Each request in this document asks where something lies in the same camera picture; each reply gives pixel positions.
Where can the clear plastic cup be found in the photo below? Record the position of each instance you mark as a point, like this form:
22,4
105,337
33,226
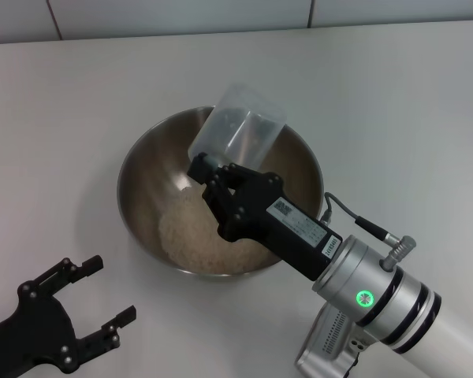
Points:
240,106

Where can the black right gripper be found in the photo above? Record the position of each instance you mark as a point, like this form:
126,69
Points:
268,220

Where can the stainless steel mixing bowl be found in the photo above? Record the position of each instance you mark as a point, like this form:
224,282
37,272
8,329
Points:
150,189

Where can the white rice grains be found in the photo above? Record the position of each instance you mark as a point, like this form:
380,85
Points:
189,244

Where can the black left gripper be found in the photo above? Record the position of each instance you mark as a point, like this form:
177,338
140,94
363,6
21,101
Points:
35,330

